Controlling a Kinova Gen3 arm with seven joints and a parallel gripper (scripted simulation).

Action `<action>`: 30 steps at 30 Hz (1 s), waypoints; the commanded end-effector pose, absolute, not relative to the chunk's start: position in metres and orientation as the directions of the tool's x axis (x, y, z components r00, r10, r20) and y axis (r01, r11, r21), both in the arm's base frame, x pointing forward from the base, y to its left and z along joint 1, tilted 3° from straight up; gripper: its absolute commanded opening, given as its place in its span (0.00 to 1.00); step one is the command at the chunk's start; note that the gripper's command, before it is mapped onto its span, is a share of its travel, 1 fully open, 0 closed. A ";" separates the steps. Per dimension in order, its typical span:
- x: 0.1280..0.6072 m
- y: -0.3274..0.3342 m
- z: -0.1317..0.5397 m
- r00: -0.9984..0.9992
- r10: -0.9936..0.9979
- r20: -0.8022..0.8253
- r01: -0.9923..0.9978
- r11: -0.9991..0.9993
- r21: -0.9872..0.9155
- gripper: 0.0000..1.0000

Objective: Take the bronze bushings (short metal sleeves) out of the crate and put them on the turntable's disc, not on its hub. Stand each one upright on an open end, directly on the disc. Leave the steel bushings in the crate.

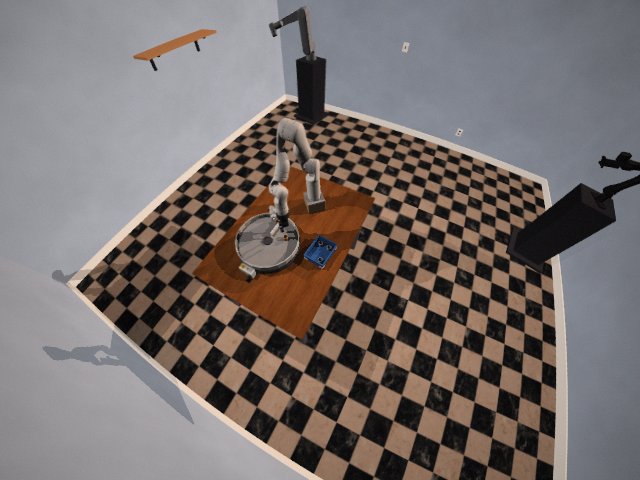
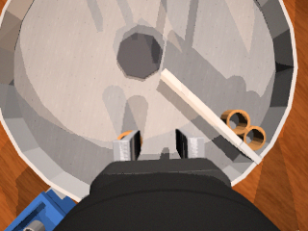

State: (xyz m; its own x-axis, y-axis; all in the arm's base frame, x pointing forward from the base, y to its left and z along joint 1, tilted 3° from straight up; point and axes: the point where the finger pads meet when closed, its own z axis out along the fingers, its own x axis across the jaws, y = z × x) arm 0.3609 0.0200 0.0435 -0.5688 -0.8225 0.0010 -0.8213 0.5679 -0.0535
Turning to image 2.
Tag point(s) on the bronze bushing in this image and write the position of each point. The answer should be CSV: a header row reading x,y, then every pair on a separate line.
x,y
259,137
123,134
244,120

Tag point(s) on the blue crate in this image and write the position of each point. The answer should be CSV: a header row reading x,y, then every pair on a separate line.
x,y
48,207

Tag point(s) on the grey metal bushing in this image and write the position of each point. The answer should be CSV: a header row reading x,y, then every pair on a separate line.
x,y
35,225

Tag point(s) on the grey round turntable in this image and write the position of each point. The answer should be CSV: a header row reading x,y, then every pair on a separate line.
x,y
76,74

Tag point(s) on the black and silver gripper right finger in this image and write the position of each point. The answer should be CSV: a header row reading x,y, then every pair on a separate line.
x,y
188,145

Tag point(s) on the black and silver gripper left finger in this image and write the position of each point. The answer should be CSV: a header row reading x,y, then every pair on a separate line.
x,y
129,148

